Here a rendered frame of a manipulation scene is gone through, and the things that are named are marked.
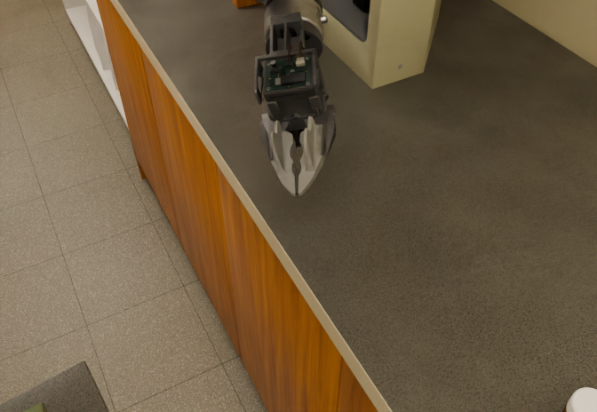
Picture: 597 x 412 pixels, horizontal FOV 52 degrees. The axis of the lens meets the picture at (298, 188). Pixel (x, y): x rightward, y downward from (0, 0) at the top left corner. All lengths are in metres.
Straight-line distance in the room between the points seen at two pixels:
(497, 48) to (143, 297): 1.27
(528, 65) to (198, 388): 1.18
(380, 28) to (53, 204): 1.58
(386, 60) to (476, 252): 0.39
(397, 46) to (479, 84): 0.17
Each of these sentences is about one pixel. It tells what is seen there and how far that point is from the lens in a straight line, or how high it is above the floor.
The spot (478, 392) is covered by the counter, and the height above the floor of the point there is 0.94.
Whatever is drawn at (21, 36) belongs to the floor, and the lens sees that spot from 3.34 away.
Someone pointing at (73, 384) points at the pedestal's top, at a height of 0.94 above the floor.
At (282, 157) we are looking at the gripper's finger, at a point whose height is 1.11.
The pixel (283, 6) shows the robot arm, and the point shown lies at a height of 1.20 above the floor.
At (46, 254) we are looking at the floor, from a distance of 2.18.
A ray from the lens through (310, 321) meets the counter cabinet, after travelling 0.94.
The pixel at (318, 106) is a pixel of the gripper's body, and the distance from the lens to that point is 0.70.
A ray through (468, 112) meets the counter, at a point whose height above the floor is 0.94.
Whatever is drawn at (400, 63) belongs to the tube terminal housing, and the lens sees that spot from 1.10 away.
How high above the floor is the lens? 1.57
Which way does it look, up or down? 45 degrees down
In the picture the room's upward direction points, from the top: straight up
